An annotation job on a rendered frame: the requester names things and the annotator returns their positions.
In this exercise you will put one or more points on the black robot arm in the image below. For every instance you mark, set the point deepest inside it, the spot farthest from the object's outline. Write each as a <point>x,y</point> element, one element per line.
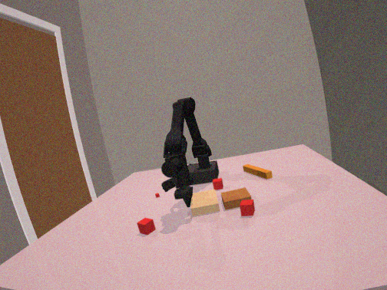
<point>176,144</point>

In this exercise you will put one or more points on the orange flat bar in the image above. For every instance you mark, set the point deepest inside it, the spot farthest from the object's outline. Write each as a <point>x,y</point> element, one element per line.
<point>255,170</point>

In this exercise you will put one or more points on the red cube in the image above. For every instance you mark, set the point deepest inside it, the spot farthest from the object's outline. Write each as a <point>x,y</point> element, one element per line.
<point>146,226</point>
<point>247,207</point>
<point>218,184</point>

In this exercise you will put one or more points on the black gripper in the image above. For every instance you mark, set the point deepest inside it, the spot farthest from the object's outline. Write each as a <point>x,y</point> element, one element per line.
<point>184,191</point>

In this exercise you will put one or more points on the brown rectangular block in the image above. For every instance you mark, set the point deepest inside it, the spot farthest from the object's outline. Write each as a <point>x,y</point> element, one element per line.
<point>232,199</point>

